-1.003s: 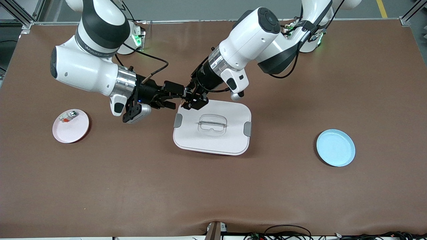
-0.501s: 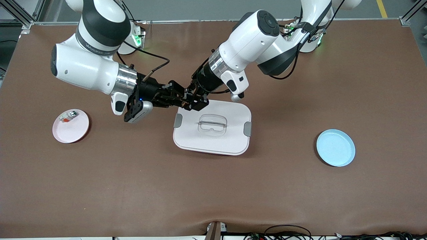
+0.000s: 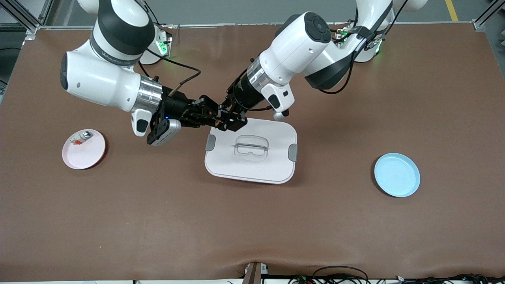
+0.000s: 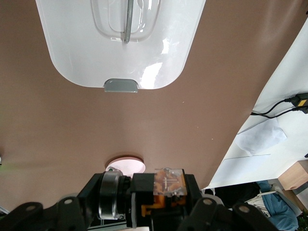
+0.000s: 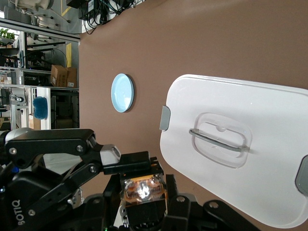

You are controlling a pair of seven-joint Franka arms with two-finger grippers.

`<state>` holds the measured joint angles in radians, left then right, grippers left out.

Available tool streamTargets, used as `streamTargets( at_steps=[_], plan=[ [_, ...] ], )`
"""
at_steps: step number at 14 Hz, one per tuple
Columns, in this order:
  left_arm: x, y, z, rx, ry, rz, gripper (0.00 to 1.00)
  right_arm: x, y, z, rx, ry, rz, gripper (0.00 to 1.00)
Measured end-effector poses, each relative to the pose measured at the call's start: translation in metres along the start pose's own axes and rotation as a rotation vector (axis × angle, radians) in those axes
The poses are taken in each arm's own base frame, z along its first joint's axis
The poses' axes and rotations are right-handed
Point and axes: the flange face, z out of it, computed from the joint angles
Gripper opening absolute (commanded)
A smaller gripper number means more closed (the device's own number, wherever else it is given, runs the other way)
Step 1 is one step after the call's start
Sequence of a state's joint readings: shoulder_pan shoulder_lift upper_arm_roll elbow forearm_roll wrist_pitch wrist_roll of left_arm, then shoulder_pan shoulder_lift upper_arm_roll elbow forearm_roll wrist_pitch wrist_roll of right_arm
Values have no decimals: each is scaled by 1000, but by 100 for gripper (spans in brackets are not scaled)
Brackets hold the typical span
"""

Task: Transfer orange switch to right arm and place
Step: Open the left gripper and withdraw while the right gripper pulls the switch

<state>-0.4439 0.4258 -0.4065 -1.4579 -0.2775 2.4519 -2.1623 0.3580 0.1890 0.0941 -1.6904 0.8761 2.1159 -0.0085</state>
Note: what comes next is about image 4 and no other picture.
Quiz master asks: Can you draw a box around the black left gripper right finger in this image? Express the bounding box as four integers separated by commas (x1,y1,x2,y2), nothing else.
178,173,281,231

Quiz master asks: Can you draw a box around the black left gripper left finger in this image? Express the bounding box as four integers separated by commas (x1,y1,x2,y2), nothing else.
0,173,106,231

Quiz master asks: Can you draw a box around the blue cloth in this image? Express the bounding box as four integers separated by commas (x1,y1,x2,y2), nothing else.
257,181,300,231

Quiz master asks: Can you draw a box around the light wooden box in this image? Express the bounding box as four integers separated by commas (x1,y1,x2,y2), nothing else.
278,160,308,191

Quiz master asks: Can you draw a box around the pink round plate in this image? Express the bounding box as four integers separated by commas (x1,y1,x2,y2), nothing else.
105,156,147,180

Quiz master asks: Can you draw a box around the crumpled white paper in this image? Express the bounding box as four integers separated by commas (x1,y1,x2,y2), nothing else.
235,119,288,156

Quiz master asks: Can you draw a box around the brown table mat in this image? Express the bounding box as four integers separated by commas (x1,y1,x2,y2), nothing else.
0,0,308,214

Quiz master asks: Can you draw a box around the black yellow power adapter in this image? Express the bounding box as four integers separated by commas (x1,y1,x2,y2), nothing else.
290,92,308,114

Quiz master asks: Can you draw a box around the white lidded storage box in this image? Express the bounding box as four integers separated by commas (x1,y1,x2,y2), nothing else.
35,0,207,94

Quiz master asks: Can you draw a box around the black floor cable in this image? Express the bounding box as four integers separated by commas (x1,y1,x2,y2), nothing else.
250,97,295,116
258,107,299,119

